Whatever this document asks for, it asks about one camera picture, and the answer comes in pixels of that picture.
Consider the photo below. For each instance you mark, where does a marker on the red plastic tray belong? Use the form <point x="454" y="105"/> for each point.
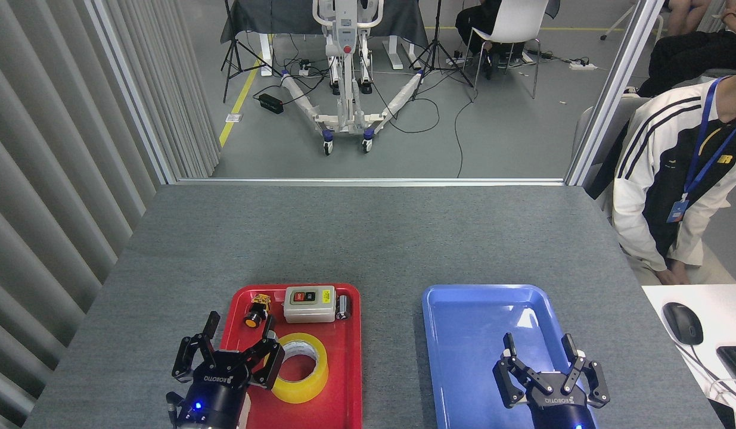
<point x="344" y="357"/>

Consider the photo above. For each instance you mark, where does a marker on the black power adapter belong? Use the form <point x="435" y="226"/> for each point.
<point x="271" y="103"/>

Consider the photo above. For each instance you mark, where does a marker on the silver post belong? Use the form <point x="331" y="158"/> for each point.
<point x="612" y="95"/>

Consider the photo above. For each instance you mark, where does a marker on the white switch box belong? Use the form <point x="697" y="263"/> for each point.
<point x="308" y="310"/>

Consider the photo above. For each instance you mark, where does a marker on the white stand on wheels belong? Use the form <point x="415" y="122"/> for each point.
<point x="347" y="36"/>

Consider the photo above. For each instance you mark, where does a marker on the grey slatted curtain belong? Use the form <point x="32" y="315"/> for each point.
<point x="46" y="179"/>

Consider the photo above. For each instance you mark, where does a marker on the grey chair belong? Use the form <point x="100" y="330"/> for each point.
<point x="633" y="104"/>

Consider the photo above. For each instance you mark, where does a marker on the silver rail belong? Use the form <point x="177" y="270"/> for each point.
<point x="368" y="181"/>

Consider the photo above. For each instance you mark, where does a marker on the blue plastic tray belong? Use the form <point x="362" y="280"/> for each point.
<point x="463" y="333"/>

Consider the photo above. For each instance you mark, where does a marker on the small black cylinder switch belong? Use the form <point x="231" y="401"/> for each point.
<point x="343" y="307"/>

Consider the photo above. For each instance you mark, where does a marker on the yellow tape roll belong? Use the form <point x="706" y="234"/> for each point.
<point x="300" y="391"/>

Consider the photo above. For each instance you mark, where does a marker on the seated person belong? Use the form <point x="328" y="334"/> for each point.
<point x="648" y="179"/>

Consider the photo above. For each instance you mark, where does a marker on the person's right hand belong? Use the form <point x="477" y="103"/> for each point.
<point x="673" y="276"/>

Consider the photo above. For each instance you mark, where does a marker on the white floor plate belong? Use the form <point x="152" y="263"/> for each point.
<point x="233" y="117"/>

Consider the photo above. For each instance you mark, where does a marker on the white chair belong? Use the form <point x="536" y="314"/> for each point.
<point x="516" y="21"/>

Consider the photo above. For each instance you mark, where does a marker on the black computer mouse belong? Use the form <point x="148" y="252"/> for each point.
<point x="682" y="325"/>

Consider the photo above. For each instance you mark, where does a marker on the orange push button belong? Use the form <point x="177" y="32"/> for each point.
<point x="255" y="314"/>

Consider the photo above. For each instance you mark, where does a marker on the black tripod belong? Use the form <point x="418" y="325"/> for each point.
<point x="437" y="30"/>
<point x="229" y="30"/>

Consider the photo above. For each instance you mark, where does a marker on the white desk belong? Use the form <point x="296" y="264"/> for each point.
<point x="719" y="310"/>

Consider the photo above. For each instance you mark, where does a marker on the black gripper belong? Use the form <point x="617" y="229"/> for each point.
<point x="561" y="408"/>
<point x="216" y="390"/>

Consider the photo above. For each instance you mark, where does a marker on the table with black cloth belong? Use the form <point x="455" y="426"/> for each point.
<point x="272" y="15"/>

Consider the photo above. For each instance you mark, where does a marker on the white power strip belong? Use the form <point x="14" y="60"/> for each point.
<point x="582" y="65"/>
<point x="304" y="70"/>

